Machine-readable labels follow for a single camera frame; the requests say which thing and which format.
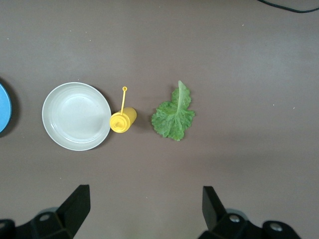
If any long looped black cable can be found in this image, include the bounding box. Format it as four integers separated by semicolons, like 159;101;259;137
256;0;319;13

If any yellow squeeze bottle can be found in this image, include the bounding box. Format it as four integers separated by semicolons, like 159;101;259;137
109;86;138;134

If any blue round plate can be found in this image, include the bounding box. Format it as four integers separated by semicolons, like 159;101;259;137
0;79;13;137

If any green lettuce leaf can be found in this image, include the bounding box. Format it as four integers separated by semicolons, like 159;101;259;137
151;80;196;142

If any beige round plate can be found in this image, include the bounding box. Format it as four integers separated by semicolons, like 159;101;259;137
41;82;112;152

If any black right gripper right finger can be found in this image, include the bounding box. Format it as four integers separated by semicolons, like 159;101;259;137
196;186;301;239

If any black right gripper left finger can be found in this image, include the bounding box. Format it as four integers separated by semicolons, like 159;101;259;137
0;184;90;239

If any brown table cover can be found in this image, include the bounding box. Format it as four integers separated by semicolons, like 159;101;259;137
0;0;319;239

